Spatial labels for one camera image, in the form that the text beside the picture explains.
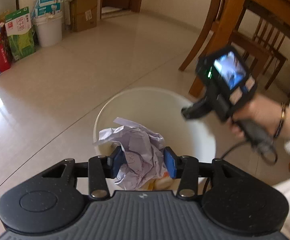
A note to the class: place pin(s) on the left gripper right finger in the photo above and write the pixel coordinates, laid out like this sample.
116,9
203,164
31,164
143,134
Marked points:
185,168

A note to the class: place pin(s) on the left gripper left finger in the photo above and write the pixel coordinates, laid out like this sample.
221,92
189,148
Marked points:
100,168

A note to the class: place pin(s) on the white paper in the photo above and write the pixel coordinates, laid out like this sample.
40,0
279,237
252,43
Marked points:
143,152

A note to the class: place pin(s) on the white plastic bucket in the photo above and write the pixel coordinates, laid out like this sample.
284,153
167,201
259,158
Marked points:
160,111

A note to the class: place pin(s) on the person's right hand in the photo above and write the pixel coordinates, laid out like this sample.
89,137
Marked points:
265,112

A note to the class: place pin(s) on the white lidded pail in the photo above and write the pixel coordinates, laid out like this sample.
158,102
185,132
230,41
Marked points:
49,29

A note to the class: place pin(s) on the red cardboard box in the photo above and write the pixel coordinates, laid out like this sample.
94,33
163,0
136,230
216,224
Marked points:
5,57

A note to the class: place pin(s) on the green cardboard box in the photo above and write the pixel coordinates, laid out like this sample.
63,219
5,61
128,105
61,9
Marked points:
20,31

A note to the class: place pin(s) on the brown cardboard box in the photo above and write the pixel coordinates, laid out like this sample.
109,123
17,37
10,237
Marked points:
83,14

